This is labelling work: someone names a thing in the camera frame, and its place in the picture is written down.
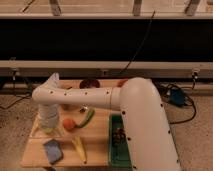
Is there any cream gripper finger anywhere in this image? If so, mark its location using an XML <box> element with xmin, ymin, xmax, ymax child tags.
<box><xmin>31</xmin><ymin>117</ymin><xmax>40</xmax><ymax>137</ymax></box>
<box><xmin>54</xmin><ymin>127</ymin><xmax>63</xmax><ymax>137</ymax></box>

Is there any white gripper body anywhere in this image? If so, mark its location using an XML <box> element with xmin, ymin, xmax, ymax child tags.
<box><xmin>38</xmin><ymin>104</ymin><xmax>59</xmax><ymax>130</ymax></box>

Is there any blue grey sponge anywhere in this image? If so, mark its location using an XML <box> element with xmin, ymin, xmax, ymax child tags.
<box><xmin>43</xmin><ymin>139</ymin><xmax>63</xmax><ymax>165</ymax></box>

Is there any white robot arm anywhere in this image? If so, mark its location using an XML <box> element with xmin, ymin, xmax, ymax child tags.
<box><xmin>32</xmin><ymin>77</ymin><xmax>182</xmax><ymax>171</ymax></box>

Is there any green plastic cup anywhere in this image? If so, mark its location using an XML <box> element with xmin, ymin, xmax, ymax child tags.
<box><xmin>40</xmin><ymin>127</ymin><xmax>54</xmax><ymax>134</ymax></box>

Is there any orange fruit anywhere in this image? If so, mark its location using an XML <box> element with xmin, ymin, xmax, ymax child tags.
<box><xmin>62</xmin><ymin>118</ymin><xmax>76</xmax><ymax>132</ymax></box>

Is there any wooden table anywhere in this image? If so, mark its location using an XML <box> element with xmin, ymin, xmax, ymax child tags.
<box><xmin>21</xmin><ymin>80</ymin><xmax>117</xmax><ymax>169</ymax></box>

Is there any white paper bag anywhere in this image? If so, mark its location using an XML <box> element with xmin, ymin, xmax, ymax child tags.
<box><xmin>43</xmin><ymin>73</ymin><xmax>60</xmax><ymax>88</ymax></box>

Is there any green cucumber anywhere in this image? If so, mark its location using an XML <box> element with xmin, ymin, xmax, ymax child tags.
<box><xmin>77</xmin><ymin>108</ymin><xmax>95</xmax><ymax>128</ymax></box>

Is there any dark brown bowl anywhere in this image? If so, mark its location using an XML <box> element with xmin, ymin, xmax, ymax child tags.
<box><xmin>79</xmin><ymin>79</ymin><xmax>100</xmax><ymax>89</ymax></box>

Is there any dark grape bunch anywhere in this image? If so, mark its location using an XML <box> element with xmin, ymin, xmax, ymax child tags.
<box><xmin>112</xmin><ymin>128</ymin><xmax>126</xmax><ymax>145</ymax></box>

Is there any green plastic tray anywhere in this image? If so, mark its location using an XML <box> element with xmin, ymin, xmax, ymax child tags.
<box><xmin>108</xmin><ymin>114</ymin><xmax>131</xmax><ymax>168</ymax></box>

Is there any orange bowl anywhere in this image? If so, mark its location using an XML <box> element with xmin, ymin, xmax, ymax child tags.
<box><xmin>117</xmin><ymin>79</ymin><xmax>128</xmax><ymax>87</ymax></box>

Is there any blue power adapter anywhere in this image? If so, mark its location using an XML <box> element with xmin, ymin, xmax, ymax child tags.
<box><xmin>169</xmin><ymin>89</ymin><xmax>185</xmax><ymax>107</ymax></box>

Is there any black cable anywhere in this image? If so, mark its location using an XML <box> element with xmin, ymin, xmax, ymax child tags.
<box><xmin>118</xmin><ymin>9</ymin><xmax>157</xmax><ymax>77</ymax></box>

